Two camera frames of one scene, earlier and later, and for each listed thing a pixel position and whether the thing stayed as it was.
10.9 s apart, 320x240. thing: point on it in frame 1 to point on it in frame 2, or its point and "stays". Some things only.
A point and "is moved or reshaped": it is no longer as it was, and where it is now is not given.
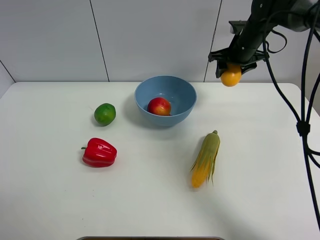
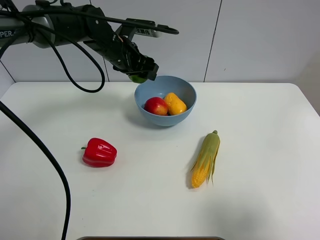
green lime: (105, 114) to (137, 79)
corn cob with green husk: (202, 170) stays
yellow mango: (231, 77) to (175, 106)
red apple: (159, 106) is moved or reshaped
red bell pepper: (99, 153) stays
